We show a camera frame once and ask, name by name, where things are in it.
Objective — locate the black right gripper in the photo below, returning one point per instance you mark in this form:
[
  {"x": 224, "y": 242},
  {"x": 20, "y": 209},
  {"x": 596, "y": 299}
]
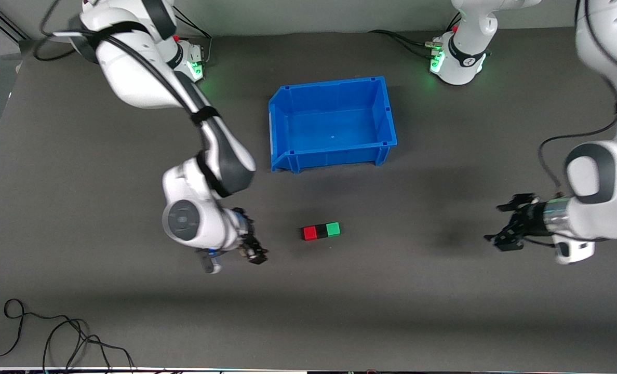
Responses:
[{"x": 248, "y": 243}]

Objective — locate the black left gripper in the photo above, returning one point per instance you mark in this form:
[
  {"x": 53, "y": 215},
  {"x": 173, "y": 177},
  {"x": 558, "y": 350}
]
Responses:
[{"x": 530, "y": 217}]

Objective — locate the small red cube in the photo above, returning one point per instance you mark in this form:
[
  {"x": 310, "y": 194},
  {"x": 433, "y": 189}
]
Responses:
[{"x": 309, "y": 234}]

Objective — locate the small green cube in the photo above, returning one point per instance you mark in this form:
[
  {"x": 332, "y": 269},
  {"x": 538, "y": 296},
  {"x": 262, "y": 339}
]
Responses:
[{"x": 333, "y": 229}]

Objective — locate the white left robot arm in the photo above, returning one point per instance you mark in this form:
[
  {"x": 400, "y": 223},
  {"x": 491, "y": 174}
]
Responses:
[{"x": 609, "y": 208}]

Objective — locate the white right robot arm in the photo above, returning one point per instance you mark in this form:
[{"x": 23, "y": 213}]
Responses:
[{"x": 132, "y": 72}]

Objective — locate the small black cube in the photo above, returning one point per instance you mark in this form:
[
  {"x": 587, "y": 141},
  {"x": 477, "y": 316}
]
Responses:
[{"x": 322, "y": 231}]

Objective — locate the dark grey table mat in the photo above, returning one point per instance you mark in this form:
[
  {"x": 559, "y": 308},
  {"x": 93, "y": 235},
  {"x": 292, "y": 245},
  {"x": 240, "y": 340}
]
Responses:
[{"x": 308, "y": 291}]

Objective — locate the blue plastic storage bin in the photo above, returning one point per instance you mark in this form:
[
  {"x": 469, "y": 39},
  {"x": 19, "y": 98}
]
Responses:
[{"x": 332, "y": 124}]

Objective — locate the aluminium frame rail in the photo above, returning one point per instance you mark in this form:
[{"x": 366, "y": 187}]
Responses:
[{"x": 2, "y": 23}]

